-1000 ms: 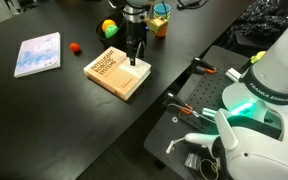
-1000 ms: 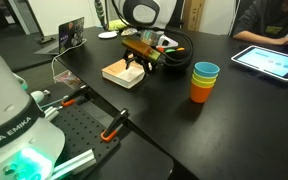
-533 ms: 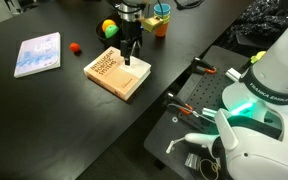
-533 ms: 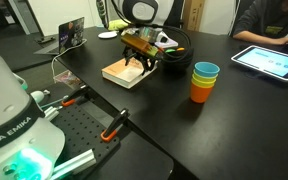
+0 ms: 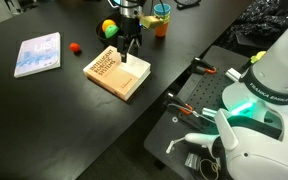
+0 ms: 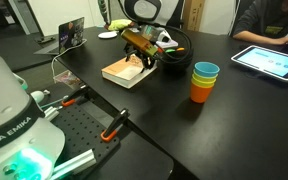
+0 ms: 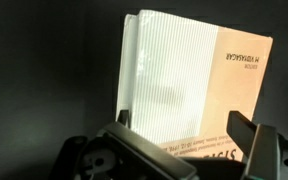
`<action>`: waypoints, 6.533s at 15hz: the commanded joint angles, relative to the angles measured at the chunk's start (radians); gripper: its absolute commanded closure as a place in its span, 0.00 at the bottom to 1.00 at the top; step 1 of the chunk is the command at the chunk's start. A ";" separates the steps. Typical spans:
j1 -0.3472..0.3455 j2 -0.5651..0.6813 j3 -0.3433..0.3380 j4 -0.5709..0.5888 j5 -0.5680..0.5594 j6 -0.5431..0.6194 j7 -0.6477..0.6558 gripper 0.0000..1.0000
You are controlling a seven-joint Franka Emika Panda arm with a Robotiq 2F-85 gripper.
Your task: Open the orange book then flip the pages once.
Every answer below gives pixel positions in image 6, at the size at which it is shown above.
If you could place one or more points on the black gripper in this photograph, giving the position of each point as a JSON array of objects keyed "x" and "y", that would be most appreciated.
[{"x": 139, "y": 53}]

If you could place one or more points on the orange robotics book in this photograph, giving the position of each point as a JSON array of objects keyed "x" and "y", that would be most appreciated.
[{"x": 124, "y": 75}]

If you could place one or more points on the bare person forearm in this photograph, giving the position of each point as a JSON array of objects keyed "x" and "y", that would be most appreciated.
[{"x": 254, "y": 37}]

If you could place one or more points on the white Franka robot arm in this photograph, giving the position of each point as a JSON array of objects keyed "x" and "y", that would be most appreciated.
[{"x": 7, "y": 116}]

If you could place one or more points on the light purple UIST book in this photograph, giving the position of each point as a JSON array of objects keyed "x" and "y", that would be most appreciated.
[{"x": 167, "y": 44}]

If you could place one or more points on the open laptop with stickers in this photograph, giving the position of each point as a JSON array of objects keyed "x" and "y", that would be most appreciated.
[{"x": 70, "y": 33}]

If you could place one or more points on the person's hand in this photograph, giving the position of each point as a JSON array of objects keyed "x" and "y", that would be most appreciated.
[{"x": 283, "y": 40}]

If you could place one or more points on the small red ball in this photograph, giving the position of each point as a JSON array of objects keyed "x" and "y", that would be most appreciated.
[{"x": 159, "y": 50}]

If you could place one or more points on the green ball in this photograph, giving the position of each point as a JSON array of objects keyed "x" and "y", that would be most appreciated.
[{"x": 170, "y": 51}]

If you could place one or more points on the black bowl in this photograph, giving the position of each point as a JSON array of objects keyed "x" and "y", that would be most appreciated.
[{"x": 177, "y": 61}]

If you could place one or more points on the white round plate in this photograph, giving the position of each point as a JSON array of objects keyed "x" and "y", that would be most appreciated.
[{"x": 107, "y": 34}]

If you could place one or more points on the yellow-green cloth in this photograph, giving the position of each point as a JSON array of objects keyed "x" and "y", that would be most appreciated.
[{"x": 120, "y": 24}]

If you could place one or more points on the orange ball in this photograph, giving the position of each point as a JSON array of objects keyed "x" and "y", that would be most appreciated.
[{"x": 180, "y": 49}]

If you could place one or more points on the black office chair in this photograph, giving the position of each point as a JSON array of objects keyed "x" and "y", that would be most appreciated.
[{"x": 180, "y": 15}]

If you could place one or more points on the green plastic cup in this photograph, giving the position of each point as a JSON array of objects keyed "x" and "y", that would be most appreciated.
[{"x": 202, "y": 79}]

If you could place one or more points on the yellow plastic cup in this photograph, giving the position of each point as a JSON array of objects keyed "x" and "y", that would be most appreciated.
[{"x": 200, "y": 84}]

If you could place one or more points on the blue plastic cup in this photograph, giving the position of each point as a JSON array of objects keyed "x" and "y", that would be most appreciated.
[{"x": 206, "y": 68}]

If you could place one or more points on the orange plastic cup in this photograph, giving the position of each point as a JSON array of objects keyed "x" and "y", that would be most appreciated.
[{"x": 200, "y": 94}]

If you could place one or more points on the brown cardboard box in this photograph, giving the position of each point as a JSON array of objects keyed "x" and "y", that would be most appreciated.
[{"x": 194, "y": 15}]

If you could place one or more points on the clear bag with coloured contents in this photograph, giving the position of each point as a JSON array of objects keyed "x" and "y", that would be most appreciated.
[{"x": 67, "y": 79}]

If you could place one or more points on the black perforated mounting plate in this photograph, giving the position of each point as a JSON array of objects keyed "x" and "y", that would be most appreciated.
[{"x": 80, "y": 133}]

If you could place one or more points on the small black desk device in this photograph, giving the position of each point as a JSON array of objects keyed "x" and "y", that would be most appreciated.
[{"x": 45, "y": 40}]

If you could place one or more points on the short aluminium profile bar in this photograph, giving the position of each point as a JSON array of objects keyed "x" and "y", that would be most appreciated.
[{"x": 51, "y": 113}]

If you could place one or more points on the white handheld device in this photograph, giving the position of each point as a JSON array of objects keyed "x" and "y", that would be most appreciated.
[{"x": 38, "y": 96}]

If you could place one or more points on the long aluminium profile bar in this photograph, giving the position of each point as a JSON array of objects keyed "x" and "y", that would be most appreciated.
[{"x": 74, "y": 163}]

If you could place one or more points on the white tablet with lit screen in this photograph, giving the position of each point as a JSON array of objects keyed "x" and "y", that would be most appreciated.
[{"x": 270, "y": 61}]

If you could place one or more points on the person in grey shirt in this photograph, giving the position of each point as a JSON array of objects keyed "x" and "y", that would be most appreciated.
[{"x": 264, "y": 16}]

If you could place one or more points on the yellow wrist camera box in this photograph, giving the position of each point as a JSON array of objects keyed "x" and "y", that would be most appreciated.
[{"x": 139, "y": 42}]

